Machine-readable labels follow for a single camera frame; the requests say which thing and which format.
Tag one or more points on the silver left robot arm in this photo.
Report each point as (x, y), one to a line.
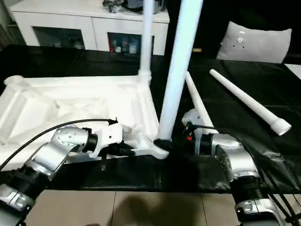
(54, 153)

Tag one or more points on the white pillow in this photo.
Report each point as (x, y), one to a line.
(254, 44)

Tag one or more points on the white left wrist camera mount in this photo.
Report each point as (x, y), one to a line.
(110, 137)

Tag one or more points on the white glass-door cabinet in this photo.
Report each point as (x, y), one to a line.
(70, 21)

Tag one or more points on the grey round pot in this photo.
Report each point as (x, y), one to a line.
(157, 5)

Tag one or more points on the white plastic table leg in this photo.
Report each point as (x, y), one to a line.
(178, 58)
(200, 103)
(147, 42)
(247, 99)

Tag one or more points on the black box with gold label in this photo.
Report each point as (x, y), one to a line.
(207, 28)

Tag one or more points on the white plastic table top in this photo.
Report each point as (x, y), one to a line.
(58, 103)

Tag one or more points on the white flat board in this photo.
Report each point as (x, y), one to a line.
(295, 70)

